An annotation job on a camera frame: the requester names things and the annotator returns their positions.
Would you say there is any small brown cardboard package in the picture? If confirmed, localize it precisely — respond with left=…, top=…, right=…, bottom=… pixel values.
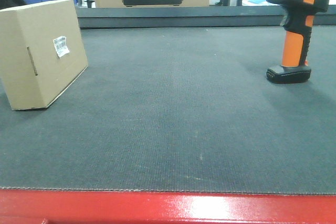
left=1, top=0, right=88, bottom=110

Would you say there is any orange black barcode scanner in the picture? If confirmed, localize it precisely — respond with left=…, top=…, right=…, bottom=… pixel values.
left=266, top=0, right=329, bottom=83

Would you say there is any dark grey table mat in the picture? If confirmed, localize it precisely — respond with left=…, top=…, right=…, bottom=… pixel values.
left=1, top=26, right=335, bottom=195

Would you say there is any raised grey conveyor edge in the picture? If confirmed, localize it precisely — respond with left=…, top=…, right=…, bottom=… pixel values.
left=75, top=5, right=336, bottom=29

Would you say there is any white barcode label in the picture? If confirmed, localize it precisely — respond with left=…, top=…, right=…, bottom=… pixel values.
left=53, top=36, right=70, bottom=58

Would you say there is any red metal table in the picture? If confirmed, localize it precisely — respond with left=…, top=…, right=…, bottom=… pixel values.
left=1, top=190, right=335, bottom=223

